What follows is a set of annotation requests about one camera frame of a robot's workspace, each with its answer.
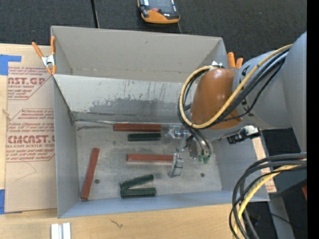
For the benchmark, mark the brown cardboard board red print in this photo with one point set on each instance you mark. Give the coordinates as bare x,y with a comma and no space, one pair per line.
30,173

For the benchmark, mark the black cylinder on white bracket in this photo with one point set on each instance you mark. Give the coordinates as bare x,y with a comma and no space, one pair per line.
239,136

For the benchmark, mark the red-brown flat block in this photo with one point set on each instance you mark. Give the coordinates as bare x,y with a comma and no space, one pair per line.
90,173
137,127
149,157

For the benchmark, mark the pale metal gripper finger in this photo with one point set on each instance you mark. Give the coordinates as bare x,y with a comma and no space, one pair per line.
177,165
179,133

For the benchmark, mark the grey metal bin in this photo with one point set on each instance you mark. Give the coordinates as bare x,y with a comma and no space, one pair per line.
139,58

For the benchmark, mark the dark green flat block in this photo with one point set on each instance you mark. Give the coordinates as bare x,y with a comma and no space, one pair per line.
144,137
138,192
136,181

